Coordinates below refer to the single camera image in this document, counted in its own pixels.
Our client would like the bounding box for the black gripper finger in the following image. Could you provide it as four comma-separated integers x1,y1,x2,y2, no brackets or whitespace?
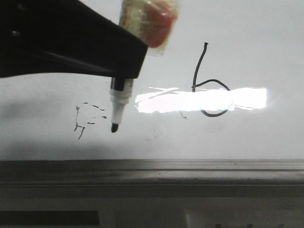
0,0,148,79

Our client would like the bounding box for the black and white whiteboard marker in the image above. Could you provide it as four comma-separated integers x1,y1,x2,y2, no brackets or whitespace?
109,0,181,133

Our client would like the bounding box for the white whiteboard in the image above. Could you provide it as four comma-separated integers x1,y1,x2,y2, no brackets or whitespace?
0,0,304,186

